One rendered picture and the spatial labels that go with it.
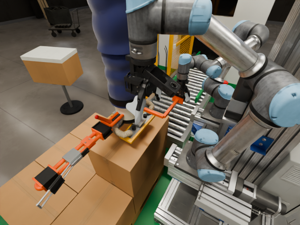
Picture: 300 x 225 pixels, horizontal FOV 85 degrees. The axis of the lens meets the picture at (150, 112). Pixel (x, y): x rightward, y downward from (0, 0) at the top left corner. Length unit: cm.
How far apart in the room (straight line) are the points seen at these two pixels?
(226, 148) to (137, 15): 56
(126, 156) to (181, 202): 87
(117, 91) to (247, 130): 66
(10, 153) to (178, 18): 284
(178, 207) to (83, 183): 90
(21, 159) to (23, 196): 112
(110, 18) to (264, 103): 65
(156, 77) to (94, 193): 123
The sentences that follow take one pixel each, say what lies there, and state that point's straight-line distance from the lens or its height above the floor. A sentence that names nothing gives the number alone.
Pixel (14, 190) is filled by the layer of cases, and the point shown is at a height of 54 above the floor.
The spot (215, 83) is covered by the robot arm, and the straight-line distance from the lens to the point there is 133.
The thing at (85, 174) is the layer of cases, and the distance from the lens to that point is 164.
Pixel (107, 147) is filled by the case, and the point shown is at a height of 94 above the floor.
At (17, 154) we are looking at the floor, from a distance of 293.
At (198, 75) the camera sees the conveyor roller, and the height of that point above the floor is 53.
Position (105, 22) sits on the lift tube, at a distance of 80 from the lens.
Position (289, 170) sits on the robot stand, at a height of 117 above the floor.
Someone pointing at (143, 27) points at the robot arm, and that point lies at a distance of 42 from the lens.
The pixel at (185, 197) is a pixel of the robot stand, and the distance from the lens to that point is 185.
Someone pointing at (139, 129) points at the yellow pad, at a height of 108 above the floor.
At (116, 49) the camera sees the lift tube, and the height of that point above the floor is 162.
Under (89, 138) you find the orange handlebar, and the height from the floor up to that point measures 120.
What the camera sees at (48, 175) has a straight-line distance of 91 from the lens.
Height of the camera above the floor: 190
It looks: 41 degrees down
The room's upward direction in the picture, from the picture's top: straight up
